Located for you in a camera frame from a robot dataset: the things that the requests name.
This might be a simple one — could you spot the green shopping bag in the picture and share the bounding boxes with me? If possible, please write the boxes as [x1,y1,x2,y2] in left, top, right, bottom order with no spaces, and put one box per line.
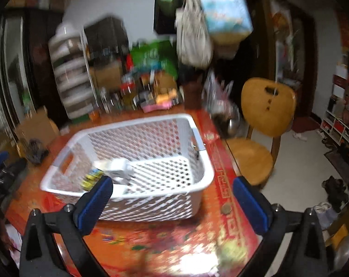
[130,41,179,78]

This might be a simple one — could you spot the white cube usb charger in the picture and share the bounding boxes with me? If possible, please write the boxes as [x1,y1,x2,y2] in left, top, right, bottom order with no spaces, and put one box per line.
[109,158,133,184]

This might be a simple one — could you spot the metal pot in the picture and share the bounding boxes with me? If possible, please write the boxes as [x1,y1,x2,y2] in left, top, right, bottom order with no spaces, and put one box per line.
[218,107,247,137]

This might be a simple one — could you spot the glass jar with red lid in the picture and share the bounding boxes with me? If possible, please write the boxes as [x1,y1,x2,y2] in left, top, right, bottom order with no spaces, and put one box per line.
[121,82,136,107]

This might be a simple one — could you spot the brown cardboard box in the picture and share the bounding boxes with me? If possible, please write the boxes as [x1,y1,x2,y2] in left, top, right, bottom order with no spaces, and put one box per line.
[94,60,121,90]

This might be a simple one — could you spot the dark shoes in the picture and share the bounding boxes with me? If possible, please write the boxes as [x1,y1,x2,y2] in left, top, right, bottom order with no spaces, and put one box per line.
[322,176,349,211]

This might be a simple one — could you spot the brown mug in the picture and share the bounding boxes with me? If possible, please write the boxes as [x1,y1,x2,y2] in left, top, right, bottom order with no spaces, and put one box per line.
[184,82,203,110]

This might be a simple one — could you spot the pink paper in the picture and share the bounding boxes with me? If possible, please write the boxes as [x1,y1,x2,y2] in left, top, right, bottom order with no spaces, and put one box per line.
[143,102,172,113]

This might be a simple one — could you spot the white perforated plastic basket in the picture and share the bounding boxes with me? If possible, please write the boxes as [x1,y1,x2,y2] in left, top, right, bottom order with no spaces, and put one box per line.
[40,114,215,223]

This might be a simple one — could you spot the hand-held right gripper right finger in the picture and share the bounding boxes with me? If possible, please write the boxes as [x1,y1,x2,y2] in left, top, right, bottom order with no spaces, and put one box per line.
[233,176,328,277]

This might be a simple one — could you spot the black bag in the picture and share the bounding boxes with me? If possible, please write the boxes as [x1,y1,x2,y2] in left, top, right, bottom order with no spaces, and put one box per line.
[85,17,130,61]

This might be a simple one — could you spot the white slipper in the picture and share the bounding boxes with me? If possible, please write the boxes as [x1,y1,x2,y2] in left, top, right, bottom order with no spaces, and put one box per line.
[313,202,338,228]

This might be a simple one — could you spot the black object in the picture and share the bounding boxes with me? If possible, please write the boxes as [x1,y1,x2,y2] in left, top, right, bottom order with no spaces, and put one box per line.
[26,139,49,165]

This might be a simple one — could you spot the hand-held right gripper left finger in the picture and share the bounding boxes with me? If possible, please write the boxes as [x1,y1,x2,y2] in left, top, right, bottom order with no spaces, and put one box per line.
[20,176,114,277]

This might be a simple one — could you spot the beige canvas bag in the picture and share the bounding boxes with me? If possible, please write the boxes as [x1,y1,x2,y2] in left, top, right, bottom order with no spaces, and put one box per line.
[176,0,214,70]

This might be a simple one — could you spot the metal basin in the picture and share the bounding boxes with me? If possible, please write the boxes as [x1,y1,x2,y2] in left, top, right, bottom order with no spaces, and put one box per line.
[333,238,349,269]

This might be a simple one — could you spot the white printed plastic bag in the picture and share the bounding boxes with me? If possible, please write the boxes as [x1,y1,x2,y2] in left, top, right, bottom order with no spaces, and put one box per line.
[205,71,235,113]

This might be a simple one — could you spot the white shoe shelf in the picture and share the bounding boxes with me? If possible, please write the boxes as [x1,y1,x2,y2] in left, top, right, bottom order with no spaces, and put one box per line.
[320,52,349,148]

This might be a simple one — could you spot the red printed tablecloth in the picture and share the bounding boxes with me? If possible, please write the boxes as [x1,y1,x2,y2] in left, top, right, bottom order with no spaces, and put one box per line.
[4,110,264,277]

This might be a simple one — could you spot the yellow printed small packet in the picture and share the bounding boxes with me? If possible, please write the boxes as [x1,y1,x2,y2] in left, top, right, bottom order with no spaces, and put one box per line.
[81,168,104,191]

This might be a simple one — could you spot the wooden chair with slotted backrest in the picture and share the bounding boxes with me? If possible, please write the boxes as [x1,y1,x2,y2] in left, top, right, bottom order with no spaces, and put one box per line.
[154,72,178,93]
[225,77,297,187]

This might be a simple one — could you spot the blue printed bag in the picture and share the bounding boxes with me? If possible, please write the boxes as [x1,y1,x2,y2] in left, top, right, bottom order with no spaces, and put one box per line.
[200,0,253,45]

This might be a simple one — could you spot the white plastic drawer unit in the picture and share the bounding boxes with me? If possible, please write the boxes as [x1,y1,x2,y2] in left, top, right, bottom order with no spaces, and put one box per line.
[49,23,98,119]

